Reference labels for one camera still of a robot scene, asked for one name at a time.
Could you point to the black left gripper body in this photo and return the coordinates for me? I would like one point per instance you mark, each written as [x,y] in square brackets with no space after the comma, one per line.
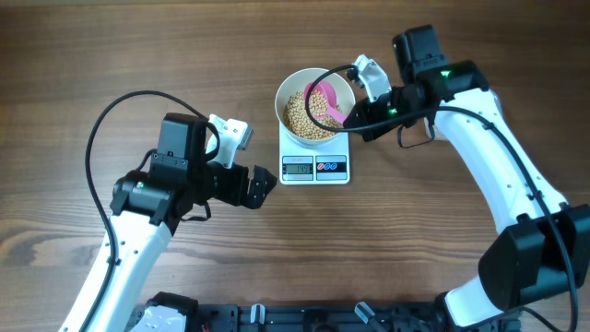
[229,184]

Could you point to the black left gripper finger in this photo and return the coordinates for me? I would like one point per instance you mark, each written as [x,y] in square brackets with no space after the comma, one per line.
[255,197]
[263,180]

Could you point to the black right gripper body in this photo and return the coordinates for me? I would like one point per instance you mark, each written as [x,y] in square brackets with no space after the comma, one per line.
[391,105]

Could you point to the pink measuring scoop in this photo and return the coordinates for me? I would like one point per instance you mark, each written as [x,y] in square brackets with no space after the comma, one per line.
[329,99]

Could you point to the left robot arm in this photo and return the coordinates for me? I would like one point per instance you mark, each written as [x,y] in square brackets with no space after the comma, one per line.
[192,163]

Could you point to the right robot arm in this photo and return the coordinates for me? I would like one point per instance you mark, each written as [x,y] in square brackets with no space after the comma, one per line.
[542,247]

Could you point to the white digital kitchen scale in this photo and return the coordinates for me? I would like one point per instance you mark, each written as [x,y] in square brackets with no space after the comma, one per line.
[326,164]

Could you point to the soybeans in bowl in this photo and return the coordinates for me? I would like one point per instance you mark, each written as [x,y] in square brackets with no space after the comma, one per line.
[299,123]

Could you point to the white bowl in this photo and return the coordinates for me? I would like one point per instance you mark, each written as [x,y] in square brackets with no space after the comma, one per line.
[297,82]

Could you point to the clear plastic container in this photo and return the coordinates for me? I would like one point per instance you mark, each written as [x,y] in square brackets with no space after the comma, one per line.
[437,134]

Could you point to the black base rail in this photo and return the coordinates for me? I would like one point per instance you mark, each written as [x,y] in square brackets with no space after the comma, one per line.
[404,317]

